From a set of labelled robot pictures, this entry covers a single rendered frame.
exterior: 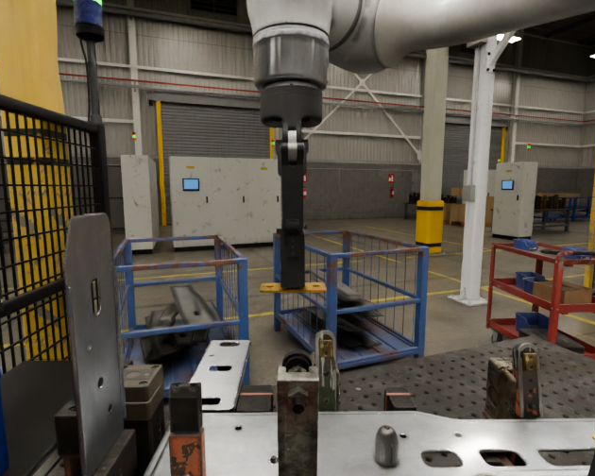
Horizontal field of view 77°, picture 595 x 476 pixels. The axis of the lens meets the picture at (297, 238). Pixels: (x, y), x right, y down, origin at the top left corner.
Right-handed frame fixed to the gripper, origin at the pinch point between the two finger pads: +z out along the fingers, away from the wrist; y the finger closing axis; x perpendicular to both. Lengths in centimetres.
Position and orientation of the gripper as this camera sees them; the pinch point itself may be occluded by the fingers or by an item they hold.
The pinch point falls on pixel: (292, 257)
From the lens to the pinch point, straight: 47.4
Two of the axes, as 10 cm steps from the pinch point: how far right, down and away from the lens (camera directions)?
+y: -0.2, -1.3, 9.9
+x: -10.0, 0.1, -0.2
